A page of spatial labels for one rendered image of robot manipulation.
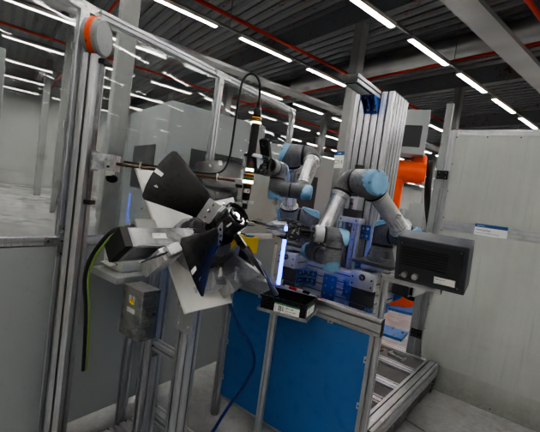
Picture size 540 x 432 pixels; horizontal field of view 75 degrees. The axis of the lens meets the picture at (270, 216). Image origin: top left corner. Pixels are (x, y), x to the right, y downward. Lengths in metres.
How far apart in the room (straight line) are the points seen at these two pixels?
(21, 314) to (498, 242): 2.85
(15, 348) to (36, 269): 0.35
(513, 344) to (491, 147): 1.37
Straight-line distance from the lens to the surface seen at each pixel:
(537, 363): 3.07
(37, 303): 1.92
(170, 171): 1.37
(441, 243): 1.46
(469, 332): 3.05
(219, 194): 1.54
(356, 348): 1.72
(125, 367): 2.07
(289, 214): 2.21
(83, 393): 2.23
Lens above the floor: 1.32
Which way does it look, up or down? 3 degrees down
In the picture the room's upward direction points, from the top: 8 degrees clockwise
